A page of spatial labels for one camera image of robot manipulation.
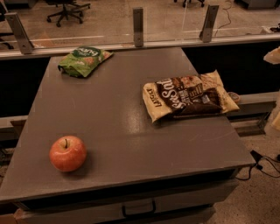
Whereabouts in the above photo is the left metal glass bracket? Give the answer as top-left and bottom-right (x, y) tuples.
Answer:
(5, 12), (34, 54)

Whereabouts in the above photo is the metal glass bracket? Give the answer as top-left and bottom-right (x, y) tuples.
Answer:
(133, 7), (144, 47)
(199, 5), (220, 43)
(5, 12), (34, 54)

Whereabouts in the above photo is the middle metal glass bracket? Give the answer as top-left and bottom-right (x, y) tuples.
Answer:
(133, 7), (144, 47)

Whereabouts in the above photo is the right metal glass bracket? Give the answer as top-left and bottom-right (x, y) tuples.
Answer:
(199, 5), (220, 43)

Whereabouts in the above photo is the black floor cable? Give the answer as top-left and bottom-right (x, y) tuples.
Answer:
(235, 150), (280, 181)

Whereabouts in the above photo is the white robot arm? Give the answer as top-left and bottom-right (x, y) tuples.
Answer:
(263, 46), (280, 65)

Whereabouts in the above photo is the red apple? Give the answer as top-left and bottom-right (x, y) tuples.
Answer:
(49, 136), (87, 172)

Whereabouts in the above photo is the grey table drawer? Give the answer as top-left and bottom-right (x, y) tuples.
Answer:
(14, 178), (237, 224)

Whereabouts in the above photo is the brown sea salt chip bag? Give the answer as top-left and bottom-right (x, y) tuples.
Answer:
(143, 70), (240, 122)

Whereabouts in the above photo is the green rice chip bag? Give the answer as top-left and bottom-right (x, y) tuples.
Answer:
(58, 46), (113, 78)

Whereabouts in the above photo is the black office chair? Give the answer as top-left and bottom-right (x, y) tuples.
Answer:
(45, 0), (91, 27)

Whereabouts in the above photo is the black drawer handle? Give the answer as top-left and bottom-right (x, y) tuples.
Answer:
(122, 199), (157, 219)

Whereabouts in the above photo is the small round tape roll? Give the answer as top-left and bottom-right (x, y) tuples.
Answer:
(228, 92), (241, 102)

